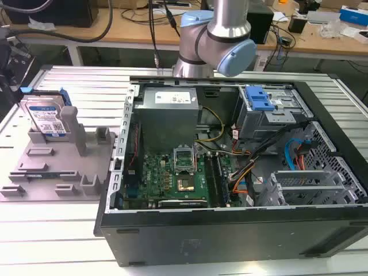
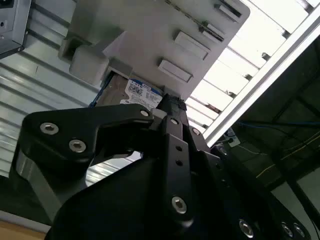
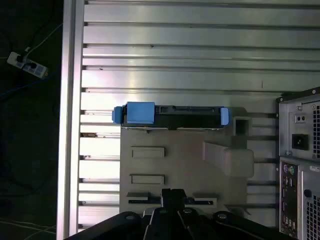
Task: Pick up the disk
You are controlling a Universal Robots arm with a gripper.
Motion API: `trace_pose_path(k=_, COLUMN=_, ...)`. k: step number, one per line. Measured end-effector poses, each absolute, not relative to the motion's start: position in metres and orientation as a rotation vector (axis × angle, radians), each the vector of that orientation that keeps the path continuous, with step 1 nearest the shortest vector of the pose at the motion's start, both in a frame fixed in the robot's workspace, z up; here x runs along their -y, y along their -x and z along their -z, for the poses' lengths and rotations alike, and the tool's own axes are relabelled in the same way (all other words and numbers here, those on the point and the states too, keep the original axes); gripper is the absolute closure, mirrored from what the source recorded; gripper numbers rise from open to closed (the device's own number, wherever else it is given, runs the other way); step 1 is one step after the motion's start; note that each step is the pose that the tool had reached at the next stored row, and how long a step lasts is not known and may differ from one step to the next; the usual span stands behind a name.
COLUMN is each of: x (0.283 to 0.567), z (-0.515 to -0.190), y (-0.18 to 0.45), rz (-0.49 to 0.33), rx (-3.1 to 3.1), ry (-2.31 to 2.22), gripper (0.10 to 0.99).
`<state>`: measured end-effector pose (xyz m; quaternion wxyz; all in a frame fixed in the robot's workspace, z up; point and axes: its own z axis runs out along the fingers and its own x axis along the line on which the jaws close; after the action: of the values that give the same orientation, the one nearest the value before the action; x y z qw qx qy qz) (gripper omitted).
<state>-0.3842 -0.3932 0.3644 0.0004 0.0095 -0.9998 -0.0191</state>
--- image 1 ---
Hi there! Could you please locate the green motherboard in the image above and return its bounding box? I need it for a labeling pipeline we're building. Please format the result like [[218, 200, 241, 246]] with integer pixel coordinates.
[[122, 145, 231, 209]]

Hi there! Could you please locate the orange wire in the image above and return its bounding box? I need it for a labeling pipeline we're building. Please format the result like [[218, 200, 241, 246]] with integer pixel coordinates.
[[296, 143, 310, 171]]

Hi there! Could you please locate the hard disk in blue carrier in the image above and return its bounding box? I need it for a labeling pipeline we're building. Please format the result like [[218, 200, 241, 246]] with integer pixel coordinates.
[[19, 87, 71, 139]]

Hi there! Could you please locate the wooden desk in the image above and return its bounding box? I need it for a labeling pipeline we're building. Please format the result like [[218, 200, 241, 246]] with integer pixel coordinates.
[[0, 5, 368, 63]]

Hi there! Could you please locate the grey power supply unit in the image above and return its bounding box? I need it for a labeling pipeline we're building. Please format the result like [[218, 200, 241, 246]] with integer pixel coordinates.
[[135, 87, 202, 152]]

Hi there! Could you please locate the thick black cable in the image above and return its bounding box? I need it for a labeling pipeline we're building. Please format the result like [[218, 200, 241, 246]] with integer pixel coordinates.
[[5, 0, 113, 43]]

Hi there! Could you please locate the black box on desk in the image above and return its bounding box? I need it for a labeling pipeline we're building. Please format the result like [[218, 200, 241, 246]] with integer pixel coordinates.
[[246, 5, 274, 45]]

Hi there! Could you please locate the blue disk carrier in bay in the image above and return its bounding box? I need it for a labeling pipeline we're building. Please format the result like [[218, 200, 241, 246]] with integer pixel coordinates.
[[245, 85, 275, 112]]

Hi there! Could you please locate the yellow black power wire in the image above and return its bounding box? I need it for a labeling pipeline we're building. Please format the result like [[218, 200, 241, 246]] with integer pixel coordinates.
[[194, 106, 225, 143]]

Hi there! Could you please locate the black monitor base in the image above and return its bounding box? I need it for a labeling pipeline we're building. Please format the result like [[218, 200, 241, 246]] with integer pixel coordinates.
[[5, 0, 100, 29]]

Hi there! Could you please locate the socket cover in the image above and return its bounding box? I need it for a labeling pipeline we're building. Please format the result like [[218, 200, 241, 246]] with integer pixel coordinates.
[[172, 144, 195, 175]]

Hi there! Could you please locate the thin black cable with plug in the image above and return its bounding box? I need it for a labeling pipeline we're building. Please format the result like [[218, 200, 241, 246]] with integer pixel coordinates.
[[148, 0, 162, 70]]

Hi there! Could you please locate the metal disk bay cage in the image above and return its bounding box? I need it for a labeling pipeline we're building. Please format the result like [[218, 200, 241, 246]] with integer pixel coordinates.
[[234, 85, 314, 140]]

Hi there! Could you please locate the RAM stick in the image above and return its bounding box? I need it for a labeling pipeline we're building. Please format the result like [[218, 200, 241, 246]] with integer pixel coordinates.
[[204, 155, 220, 208]]

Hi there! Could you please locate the small black device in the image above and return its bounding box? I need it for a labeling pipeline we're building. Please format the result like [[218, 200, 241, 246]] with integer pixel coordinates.
[[288, 16, 308, 33]]

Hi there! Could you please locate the blue white cardboard box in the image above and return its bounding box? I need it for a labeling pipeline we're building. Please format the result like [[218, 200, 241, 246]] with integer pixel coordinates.
[[339, 5, 368, 24]]

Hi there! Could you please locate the blue SATA wire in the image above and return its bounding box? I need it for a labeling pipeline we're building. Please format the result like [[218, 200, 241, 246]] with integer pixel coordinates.
[[283, 137, 313, 171]]

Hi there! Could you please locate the black braided wire bundle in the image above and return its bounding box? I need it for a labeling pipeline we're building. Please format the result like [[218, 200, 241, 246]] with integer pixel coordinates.
[[248, 122, 310, 162]]

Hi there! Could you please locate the graphics card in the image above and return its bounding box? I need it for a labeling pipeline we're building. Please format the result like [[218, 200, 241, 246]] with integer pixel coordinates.
[[157, 198, 208, 209]]

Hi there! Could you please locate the grey parts rack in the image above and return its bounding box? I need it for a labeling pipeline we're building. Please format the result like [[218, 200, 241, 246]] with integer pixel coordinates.
[[0, 106, 117, 202]]

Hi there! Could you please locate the CPU socket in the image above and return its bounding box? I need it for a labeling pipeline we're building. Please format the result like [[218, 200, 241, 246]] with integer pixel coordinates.
[[175, 177, 198, 193]]

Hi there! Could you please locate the black open PC case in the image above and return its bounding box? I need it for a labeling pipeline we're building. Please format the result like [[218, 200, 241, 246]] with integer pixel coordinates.
[[94, 75, 368, 268]]

